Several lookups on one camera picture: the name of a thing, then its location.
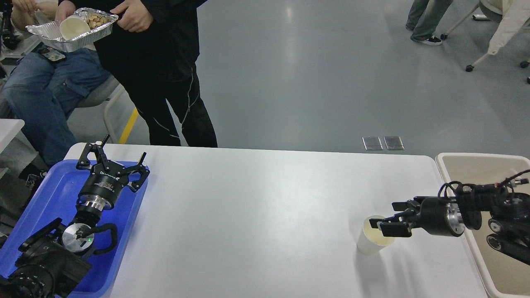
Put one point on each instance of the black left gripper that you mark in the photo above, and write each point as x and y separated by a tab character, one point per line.
102	182

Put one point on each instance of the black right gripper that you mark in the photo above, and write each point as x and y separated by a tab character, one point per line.
429	213

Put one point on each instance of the white paper cup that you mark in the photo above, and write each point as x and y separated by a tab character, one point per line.
371	240

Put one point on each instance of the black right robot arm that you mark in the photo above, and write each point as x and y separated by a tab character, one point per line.
458	206

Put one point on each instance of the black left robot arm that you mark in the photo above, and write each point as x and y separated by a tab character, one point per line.
71	238

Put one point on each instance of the blue plastic tray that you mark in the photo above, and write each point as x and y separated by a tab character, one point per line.
56	198

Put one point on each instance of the grey chair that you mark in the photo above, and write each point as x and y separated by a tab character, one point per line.
110	90

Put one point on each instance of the right metal floor socket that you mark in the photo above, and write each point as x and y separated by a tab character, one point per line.
394	143

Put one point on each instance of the metal floor socket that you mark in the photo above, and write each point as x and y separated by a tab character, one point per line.
394	143
372	143

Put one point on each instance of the left metal floor socket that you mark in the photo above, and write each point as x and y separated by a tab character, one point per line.
372	143

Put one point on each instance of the seated person in jeans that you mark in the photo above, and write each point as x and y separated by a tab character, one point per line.
44	89

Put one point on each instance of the white side table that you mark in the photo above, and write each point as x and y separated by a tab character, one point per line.
9	128

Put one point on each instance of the beige plastic bin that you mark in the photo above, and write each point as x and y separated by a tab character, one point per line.
502	276

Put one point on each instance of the standing person in black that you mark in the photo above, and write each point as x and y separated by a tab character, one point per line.
152	52

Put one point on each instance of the aluminium foil food tray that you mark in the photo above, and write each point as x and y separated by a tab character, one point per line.
99	22

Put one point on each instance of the paper cup in foil tray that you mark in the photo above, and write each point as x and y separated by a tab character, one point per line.
73	27

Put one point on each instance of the person in grey-green trousers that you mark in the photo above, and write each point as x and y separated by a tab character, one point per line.
423	18

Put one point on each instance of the white jacket on chair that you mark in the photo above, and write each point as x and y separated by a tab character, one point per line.
515	13

